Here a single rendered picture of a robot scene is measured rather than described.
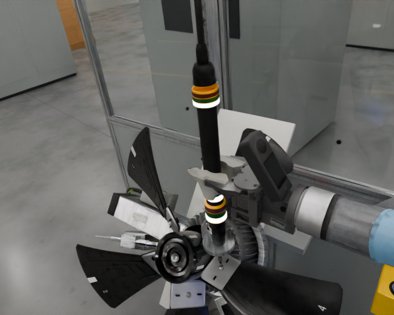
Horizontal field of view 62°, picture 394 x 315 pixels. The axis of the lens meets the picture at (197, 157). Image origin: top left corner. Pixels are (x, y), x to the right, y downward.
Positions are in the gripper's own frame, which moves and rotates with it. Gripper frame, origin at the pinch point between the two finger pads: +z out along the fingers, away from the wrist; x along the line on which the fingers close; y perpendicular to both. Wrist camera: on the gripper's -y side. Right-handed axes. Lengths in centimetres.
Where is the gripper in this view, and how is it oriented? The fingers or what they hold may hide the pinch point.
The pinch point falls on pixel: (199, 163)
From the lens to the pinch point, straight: 62.2
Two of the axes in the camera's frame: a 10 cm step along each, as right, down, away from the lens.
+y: 0.9, 8.3, 5.6
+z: -8.1, -2.6, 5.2
